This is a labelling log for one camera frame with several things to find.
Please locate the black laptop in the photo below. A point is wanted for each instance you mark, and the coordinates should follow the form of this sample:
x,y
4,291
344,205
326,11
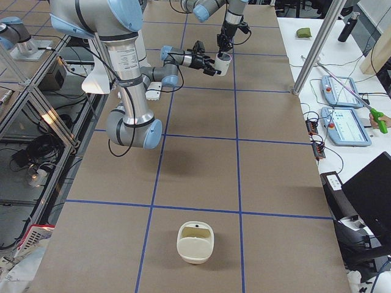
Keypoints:
x,y
368,191

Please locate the black water bottle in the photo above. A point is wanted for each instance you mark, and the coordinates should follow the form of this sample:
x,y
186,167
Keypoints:
x,y
348,28

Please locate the black usb hub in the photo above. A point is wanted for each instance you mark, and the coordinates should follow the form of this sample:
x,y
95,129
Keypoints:
x,y
317,142

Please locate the aluminium frame post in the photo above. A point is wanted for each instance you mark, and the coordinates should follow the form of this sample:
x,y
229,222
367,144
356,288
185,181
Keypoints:
x,y
320,39

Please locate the near blue teach pendant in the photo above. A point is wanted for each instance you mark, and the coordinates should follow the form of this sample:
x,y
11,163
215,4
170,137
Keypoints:
x,y
344,127

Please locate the white ribbed mug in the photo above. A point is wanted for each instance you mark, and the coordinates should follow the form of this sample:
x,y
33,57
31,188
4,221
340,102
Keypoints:
x,y
221,63

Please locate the far blue teach pendant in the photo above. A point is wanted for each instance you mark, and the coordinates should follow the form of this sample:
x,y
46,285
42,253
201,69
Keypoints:
x,y
336,95

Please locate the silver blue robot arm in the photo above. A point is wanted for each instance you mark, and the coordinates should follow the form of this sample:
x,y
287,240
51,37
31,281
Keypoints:
x,y
233,19
117,25

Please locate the cream plastic bin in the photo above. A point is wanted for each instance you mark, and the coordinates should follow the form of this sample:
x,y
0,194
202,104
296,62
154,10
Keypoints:
x,y
195,242

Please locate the metal reacher grabber green handle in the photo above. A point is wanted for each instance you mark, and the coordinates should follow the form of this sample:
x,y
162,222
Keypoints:
x,y
375,114

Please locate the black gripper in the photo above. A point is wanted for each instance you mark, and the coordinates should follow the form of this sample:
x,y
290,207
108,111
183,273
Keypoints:
x,y
228,32
198,62

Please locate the blue teach pendant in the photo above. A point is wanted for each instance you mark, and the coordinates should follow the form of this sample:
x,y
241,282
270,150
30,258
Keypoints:
x,y
336,95
344,127

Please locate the green cloth pouch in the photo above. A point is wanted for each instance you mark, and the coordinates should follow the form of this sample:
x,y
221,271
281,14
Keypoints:
x,y
304,32

